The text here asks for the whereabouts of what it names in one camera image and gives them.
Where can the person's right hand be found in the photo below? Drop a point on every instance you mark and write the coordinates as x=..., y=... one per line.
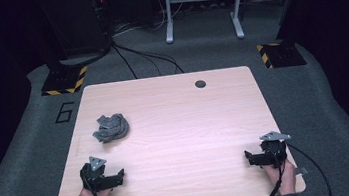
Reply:
x=285, y=180

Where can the black cabinet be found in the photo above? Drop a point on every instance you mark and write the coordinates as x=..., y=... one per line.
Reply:
x=75, y=19

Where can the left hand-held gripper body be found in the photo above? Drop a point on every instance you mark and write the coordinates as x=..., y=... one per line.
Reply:
x=93, y=175

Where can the dark round table grommet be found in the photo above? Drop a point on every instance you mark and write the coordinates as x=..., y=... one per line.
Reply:
x=200, y=84

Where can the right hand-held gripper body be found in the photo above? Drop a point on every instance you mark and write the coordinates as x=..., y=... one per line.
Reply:
x=274, y=151

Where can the grey cloth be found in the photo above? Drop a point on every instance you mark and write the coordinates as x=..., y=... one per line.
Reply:
x=111, y=127

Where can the black base plate yellow stripes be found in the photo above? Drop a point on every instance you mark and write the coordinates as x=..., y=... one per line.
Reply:
x=283, y=54
x=63, y=81

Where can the grey tape strip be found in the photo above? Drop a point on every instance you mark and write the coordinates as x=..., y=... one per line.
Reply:
x=302, y=170

